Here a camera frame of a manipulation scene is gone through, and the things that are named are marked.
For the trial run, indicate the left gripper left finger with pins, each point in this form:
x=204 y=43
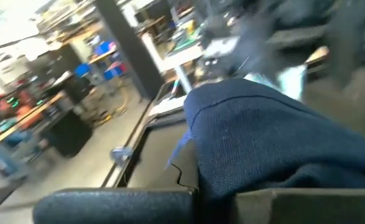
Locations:
x=107 y=207

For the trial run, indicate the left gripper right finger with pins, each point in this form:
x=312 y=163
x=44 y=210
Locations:
x=309 y=207

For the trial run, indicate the navy blue towel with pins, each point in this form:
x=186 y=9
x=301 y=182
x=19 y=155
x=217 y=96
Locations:
x=263 y=140

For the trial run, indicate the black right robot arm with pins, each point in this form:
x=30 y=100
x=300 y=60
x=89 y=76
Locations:
x=350 y=37

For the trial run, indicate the black computer tower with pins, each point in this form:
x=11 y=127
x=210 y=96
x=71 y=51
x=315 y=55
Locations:
x=67 y=133

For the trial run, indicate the wooden workbench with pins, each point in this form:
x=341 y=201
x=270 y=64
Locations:
x=39 y=109

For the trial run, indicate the dark structural column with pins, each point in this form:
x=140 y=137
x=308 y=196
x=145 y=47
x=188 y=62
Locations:
x=129 y=46

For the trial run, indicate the black aluminium table frame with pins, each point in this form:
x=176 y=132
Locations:
x=135 y=152

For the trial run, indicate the grey desk white frame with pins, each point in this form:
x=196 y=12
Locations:
x=182 y=57

